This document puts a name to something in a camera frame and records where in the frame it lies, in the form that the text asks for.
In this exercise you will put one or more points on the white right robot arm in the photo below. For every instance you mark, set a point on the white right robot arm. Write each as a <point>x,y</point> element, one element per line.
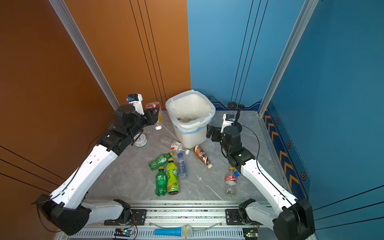
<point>289,217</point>

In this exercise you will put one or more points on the green bottle lying diagonal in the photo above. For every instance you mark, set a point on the green bottle lying diagonal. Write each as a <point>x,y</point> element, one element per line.
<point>160,161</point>

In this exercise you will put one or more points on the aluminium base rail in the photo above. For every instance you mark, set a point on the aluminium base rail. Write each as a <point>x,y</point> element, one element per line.
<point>217,220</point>

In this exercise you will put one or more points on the black desk microphone stand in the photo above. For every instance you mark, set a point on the black desk microphone stand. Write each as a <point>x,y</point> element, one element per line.
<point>238,107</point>

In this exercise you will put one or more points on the clear crushed red-white bottle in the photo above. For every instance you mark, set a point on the clear crushed red-white bottle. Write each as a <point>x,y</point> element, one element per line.
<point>174,145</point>

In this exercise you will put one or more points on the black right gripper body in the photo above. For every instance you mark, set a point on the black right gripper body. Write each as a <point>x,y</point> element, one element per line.
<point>226,148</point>

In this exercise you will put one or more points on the left green circuit board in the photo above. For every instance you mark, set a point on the left green circuit board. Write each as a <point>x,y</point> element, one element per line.
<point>124,233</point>

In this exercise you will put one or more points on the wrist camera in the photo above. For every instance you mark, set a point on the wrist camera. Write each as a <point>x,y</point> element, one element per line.
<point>136,101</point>
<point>228,120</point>

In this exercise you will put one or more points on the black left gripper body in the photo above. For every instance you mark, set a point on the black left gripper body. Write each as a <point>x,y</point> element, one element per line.
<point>141,123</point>

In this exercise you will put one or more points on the yellow-green tea bottle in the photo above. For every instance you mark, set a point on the yellow-green tea bottle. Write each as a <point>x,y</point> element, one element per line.
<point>172,177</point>

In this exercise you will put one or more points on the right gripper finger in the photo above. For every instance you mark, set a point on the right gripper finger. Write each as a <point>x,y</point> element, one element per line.
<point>217,136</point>
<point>211,131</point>

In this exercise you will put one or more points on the orange-red label bottle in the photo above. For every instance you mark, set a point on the orange-red label bottle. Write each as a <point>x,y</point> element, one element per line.
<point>158,125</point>

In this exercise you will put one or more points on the white plastic waste bin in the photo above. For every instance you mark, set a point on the white plastic waste bin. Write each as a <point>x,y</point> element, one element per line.
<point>190,113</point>

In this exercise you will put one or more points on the aluminium frame post right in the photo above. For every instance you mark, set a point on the aluminium frame post right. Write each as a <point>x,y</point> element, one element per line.
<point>295,36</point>

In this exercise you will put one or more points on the red-label yellow-cap bottle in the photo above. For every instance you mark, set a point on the red-label yellow-cap bottle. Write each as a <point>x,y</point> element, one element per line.
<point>231,181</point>

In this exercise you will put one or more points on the right green circuit board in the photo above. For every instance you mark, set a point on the right green circuit board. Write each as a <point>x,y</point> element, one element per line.
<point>250,234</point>

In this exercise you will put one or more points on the white alarm clock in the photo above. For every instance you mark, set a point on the white alarm clock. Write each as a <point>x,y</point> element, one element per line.
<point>140,140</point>

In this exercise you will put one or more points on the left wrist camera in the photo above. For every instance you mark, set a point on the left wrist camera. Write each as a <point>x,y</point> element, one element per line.
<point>136,101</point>

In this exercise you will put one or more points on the small blue-cap water bottle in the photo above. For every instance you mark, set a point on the small blue-cap water bottle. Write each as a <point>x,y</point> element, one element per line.
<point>182,167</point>

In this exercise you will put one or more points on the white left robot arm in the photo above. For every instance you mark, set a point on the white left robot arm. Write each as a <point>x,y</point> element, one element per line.
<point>65,206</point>

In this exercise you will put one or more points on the green sprite bottle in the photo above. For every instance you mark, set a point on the green sprite bottle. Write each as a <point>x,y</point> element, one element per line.
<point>161,182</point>

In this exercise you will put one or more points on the green circuit board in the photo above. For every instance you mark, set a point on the green circuit board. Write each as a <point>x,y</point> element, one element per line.
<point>124,233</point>
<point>250,234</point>

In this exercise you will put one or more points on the blue microphone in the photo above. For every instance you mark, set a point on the blue microphone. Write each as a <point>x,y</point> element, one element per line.
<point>185,232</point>

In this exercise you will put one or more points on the aluminium frame post left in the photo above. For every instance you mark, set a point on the aluminium frame post left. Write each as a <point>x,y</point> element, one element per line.
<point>74,32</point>

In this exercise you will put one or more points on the brown coffee bottle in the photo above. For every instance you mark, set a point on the brown coffee bottle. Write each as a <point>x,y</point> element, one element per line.
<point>201,155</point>

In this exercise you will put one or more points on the aluminium frame post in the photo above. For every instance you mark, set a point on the aluminium frame post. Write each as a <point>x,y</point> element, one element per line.
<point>295,36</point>
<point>74,32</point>

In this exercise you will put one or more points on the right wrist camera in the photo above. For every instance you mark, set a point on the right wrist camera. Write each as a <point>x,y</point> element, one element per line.
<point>228,120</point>

